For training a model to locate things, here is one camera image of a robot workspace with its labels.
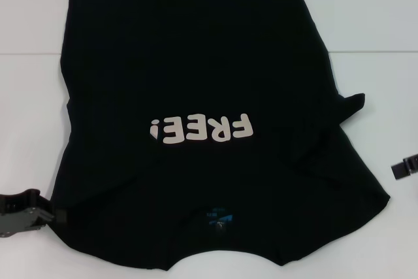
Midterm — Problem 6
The black shirt with FREE print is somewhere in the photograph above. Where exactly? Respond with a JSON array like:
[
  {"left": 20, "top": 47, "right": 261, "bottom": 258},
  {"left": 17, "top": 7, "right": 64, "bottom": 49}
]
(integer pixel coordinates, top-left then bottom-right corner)
[{"left": 48, "top": 0, "right": 392, "bottom": 265}]

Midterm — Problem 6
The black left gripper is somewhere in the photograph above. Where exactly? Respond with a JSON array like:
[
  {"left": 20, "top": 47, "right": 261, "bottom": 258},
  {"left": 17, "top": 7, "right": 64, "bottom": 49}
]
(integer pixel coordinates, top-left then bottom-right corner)
[{"left": 0, "top": 187, "right": 69, "bottom": 238}]

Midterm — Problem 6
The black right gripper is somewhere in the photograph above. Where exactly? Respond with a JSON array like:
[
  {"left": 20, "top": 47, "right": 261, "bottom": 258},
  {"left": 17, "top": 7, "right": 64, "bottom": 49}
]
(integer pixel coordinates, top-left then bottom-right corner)
[{"left": 390, "top": 153, "right": 418, "bottom": 182}]

